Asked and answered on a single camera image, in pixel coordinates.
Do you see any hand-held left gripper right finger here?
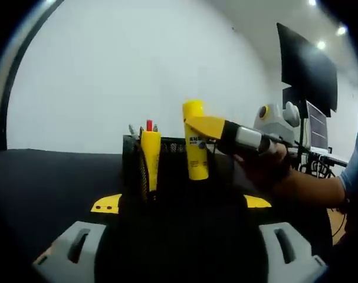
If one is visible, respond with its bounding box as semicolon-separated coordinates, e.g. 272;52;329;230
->
243;194;329;283

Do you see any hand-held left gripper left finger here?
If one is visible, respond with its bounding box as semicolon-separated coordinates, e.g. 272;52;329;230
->
32;193;123;283

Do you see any yellow glue stick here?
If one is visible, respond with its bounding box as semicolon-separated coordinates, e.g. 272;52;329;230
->
182;100;211;181
140;129;162;202

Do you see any black mesh holder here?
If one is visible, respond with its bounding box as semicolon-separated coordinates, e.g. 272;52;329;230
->
121;134;236;209

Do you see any person's right hand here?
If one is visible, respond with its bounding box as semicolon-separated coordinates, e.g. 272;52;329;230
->
234;143;292;193

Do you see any black monitor stand pole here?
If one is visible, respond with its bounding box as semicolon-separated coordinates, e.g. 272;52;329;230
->
297;88;306;150

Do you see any laptop with lit screen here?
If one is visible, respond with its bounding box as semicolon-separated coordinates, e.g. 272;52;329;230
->
305;100;329;149

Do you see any black monitor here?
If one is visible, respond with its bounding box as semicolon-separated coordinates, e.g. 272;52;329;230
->
276;22;339;119

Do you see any white desk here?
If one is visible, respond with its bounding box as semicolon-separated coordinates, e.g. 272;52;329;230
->
308;146;350;166

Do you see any tangle of black cables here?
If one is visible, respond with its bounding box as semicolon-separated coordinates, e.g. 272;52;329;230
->
299;153;338;180

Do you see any black glass wall frame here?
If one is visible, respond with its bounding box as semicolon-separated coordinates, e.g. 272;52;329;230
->
0;0;65;152

